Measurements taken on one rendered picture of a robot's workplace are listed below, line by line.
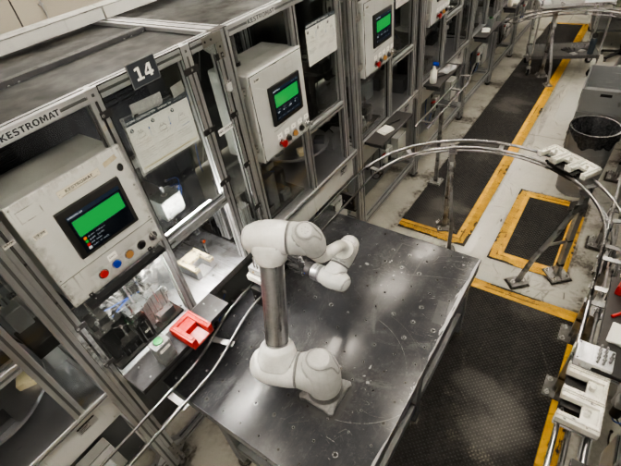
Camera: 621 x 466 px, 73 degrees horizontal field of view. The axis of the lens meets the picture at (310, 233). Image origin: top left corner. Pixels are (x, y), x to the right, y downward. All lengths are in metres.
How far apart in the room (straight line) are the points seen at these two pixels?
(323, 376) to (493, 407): 1.31
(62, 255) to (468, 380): 2.30
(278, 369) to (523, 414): 1.54
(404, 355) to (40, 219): 1.60
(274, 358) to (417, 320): 0.80
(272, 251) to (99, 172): 0.66
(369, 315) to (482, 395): 0.93
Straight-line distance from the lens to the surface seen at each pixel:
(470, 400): 2.84
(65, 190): 1.61
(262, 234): 1.61
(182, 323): 2.11
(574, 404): 2.00
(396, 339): 2.19
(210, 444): 2.85
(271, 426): 2.03
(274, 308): 1.75
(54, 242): 1.65
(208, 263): 2.35
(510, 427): 2.82
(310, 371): 1.82
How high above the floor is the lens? 2.49
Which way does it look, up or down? 41 degrees down
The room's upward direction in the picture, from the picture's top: 9 degrees counter-clockwise
